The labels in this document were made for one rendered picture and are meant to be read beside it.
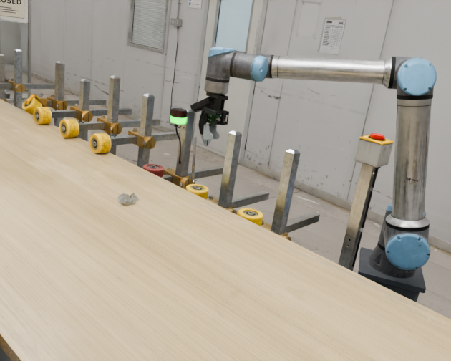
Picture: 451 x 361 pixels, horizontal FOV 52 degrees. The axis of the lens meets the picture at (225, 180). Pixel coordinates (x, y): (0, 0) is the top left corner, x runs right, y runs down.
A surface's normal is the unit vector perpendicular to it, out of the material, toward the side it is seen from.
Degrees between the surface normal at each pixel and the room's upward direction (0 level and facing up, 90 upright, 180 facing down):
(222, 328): 0
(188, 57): 90
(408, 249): 95
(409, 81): 82
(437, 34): 90
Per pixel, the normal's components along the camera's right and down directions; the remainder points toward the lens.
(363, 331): 0.14, -0.94
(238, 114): -0.72, 0.12
